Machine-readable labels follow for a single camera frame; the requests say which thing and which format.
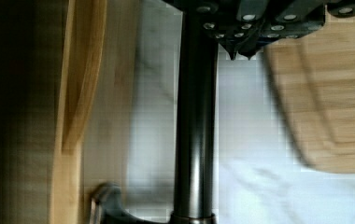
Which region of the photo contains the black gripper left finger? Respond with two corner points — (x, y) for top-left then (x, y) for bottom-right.
(163, 0), (263, 60)

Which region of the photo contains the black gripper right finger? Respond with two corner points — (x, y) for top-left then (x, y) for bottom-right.
(237, 0), (355, 58)

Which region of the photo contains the black metal drawer handle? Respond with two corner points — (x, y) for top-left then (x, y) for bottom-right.
(89, 13), (218, 224)

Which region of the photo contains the bamboo cutting board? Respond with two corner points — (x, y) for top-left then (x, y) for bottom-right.
(264, 15), (355, 174)

